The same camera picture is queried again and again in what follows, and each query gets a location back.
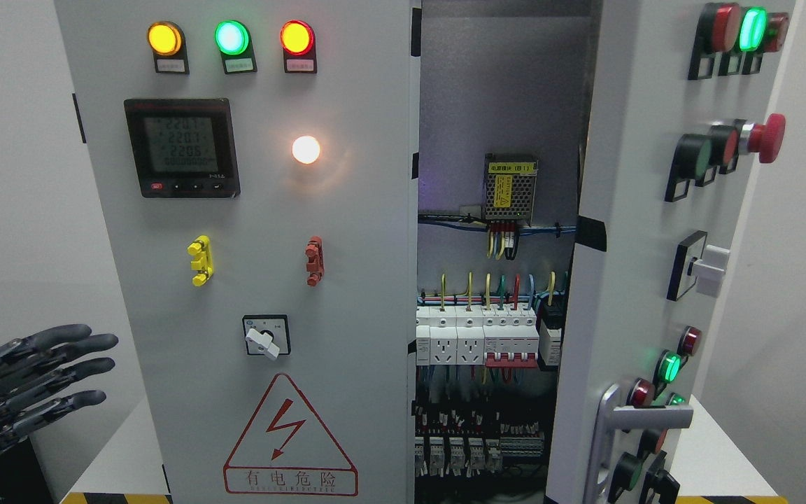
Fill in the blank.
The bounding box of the grey robotic left hand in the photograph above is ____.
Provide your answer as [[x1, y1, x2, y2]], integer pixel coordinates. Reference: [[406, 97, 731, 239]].
[[0, 323, 119, 453]]

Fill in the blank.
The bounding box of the grey cabinet door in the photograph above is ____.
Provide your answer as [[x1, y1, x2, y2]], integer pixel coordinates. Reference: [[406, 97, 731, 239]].
[[55, 1, 419, 503], [546, 1, 796, 503]]

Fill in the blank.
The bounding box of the black box at left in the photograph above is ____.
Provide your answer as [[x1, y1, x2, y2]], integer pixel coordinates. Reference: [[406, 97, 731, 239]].
[[0, 440, 53, 503]]

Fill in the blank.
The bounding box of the red electric hazard warning sticker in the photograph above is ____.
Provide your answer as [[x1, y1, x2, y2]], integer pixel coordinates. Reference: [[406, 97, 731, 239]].
[[223, 373, 359, 496]]

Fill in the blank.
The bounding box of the black digital power meter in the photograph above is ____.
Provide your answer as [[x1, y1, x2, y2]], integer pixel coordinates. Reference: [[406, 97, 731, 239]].
[[124, 98, 241, 198]]

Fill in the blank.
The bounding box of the white glowing indicator light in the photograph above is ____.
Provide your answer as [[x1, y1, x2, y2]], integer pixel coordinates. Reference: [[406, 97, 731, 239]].
[[292, 135, 322, 165]]

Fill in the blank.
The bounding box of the yellow indicator light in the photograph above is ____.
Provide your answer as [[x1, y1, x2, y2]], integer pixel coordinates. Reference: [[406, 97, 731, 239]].
[[147, 20, 190, 76]]

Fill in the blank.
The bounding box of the green indicator light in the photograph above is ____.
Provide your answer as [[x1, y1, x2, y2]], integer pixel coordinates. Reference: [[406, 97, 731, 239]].
[[214, 20, 257, 74]]

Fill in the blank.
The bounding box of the black relay terminal row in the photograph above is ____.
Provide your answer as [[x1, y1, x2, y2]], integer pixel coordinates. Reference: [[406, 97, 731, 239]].
[[411, 398, 549, 478]]

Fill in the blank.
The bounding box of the red indicator light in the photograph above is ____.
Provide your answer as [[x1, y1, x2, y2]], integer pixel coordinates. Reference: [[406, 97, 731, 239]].
[[279, 20, 318, 74]]

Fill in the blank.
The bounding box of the white socket breaker row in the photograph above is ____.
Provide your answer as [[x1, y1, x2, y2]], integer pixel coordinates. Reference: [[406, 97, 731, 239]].
[[416, 304, 539, 369]]

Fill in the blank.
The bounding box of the metal mesh power supply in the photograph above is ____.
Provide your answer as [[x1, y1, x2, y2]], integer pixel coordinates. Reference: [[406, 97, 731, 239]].
[[482, 153, 539, 225]]

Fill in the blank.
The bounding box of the black white surge protector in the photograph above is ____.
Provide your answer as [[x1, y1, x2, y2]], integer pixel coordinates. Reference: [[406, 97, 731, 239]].
[[537, 302, 564, 369]]

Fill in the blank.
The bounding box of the grey electrical cabinet body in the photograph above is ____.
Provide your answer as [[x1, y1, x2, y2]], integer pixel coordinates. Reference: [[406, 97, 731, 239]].
[[410, 1, 594, 503]]

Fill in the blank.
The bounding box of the red mushroom emergency stop button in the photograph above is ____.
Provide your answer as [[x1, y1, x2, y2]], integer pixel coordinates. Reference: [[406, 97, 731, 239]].
[[735, 113, 786, 164]]

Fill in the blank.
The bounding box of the yellow terminal post block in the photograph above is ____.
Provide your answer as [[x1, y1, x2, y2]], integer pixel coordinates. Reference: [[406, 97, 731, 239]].
[[188, 235, 214, 287]]

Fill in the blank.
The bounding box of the white rotary selector switch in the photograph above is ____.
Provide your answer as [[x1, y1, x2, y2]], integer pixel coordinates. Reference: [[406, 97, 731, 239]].
[[242, 314, 291, 361]]

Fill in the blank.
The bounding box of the red terminal post block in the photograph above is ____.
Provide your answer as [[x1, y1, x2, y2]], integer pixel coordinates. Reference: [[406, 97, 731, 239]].
[[304, 236, 325, 287]]

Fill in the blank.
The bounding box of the silver door handle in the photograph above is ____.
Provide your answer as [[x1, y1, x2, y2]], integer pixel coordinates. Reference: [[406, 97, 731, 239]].
[[582, 384, 694, 503]]

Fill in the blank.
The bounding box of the white rotary switch right door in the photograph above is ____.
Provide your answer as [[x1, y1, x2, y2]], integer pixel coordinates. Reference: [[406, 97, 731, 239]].
[[666, 230, 730, 301]]

